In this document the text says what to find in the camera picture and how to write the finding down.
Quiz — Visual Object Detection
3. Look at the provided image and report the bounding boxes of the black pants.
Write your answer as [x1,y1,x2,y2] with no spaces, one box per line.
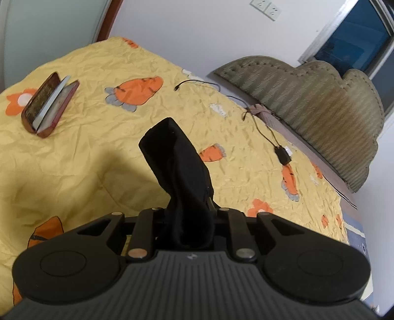
[138,117,216,251]

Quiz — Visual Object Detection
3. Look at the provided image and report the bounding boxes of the olive upholstered headboard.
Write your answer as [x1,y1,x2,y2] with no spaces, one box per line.
[212,55,386,194]

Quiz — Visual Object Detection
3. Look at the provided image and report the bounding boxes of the window with grey frame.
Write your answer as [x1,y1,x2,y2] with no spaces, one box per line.
[298,0,394,90]

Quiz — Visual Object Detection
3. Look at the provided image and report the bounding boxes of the blue patterned cloth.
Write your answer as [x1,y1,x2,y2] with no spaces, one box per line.
[342,212,367,263]

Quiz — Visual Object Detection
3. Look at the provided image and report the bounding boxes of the brown striped cloth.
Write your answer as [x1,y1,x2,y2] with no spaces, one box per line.
[246,104,280,124]

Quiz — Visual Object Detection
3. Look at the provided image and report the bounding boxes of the pale blue flat sheet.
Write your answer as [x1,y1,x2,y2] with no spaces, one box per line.
[32,75,72,130]

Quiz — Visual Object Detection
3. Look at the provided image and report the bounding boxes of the frosted glass door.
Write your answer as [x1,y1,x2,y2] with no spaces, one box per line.
[0,0,112,92]

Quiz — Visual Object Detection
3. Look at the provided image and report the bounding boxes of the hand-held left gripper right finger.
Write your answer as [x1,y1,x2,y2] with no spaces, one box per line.
[212,208,301,261]

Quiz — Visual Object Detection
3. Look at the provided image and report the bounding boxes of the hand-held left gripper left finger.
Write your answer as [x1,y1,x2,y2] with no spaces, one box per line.
[76,208,169,261]

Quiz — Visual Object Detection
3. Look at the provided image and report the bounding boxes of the brown wooden door frame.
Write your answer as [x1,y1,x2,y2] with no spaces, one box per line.
[95,0,124,42]

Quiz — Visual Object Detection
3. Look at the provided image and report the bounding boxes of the red-brown open glasses case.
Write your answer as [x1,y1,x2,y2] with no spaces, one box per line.
[21,72,81,138]

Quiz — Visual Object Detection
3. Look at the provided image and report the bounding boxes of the long black cable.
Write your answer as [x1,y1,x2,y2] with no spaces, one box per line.
[174,79,285,149]

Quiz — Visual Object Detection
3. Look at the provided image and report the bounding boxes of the short black cable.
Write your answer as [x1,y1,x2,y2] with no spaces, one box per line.
[242,109,281,151]

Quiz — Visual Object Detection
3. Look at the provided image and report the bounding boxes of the yellow carrot print blanket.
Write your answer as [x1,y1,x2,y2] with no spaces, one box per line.
[0,36,350,308]

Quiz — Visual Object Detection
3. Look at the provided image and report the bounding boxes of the black charger adapter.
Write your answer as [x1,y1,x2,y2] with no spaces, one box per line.
[275,145,293,166]

